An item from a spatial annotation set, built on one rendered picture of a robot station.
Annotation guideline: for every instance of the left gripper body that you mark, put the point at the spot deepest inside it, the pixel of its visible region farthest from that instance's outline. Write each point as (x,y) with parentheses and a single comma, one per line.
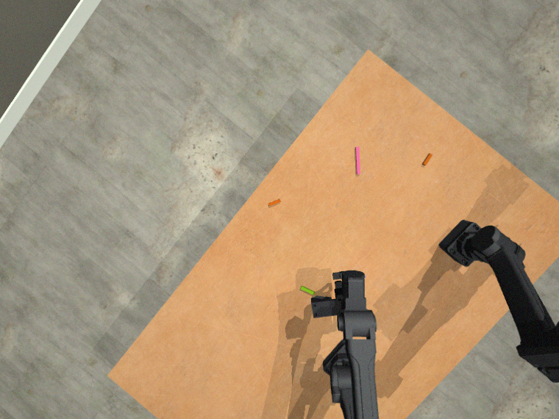
(338,284)

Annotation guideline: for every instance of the lime green rod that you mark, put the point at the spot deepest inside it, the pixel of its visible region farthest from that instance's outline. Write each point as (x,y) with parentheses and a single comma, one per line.
(307,290)

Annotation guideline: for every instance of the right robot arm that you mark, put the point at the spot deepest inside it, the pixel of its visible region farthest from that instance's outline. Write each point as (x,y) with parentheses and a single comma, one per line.
(539,342)

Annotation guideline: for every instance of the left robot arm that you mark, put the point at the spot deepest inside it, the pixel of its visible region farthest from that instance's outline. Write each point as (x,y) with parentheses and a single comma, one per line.
(354,382)

